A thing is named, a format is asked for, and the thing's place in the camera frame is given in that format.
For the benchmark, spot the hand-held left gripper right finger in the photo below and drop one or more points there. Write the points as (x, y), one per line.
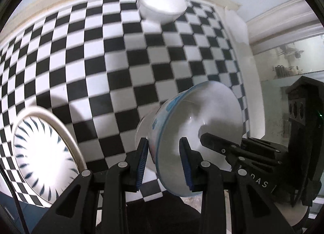
(186, 165)

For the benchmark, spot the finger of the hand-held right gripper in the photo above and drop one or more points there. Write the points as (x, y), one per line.
(215, 141)
(258, 164)

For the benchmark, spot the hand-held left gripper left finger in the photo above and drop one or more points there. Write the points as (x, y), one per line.
(141, 165)

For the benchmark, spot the white bowl with floral print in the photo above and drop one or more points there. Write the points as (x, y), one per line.
(202, 112)

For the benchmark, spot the blue striped white plate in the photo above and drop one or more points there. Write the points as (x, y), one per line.
(40, 158)

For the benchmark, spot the plain white bowl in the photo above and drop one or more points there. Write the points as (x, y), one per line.
(162, 3)

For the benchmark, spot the frosted glass sliding door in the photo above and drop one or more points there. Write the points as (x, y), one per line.
(283, 61)

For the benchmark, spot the white plate with small print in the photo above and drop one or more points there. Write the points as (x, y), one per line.
(68, 132)

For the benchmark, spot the black white checkered tablecloth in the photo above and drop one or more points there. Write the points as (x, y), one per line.
(101, 72)

